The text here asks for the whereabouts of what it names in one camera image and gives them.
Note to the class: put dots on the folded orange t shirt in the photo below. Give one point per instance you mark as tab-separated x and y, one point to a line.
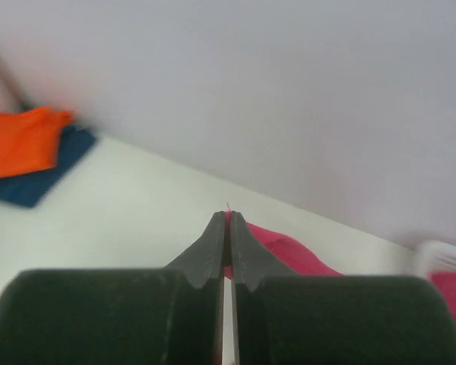
29	141

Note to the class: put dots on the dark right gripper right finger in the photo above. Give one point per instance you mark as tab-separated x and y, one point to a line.
249	323

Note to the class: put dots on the white plastic laundry basket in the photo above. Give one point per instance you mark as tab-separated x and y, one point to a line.
430	254

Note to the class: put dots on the folded blue t shirt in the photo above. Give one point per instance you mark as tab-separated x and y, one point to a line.
27	190

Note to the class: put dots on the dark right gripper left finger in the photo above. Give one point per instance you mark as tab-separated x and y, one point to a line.
194	327

